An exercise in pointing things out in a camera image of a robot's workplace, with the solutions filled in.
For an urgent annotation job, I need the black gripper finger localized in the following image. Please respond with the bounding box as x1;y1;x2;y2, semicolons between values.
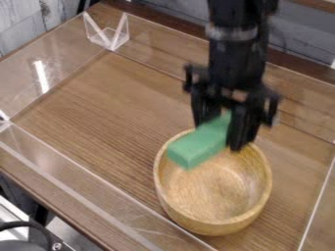
227;102;263;152
191;89;222;126

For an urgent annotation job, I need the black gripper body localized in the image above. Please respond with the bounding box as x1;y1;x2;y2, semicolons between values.
183;32;281;126

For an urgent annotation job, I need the green rectangular block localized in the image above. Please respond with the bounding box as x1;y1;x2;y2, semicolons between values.
167;111;233;170

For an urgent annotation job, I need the brown wooden bowl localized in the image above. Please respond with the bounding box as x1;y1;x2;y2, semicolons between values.
153;127;275;237

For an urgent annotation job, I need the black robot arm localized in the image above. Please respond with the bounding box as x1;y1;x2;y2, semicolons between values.
183;0;282;151

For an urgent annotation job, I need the clear acrylic tray wall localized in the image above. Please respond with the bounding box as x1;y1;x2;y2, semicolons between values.
0;18;335;251

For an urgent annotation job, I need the clear acrylic corner bracket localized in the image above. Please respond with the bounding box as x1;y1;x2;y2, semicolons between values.
83;12;130;51

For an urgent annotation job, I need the black metal mount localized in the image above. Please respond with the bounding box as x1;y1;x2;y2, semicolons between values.
30;215;101;251

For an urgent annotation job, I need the black cable lower left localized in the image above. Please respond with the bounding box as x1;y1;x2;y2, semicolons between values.
0;221;54;251

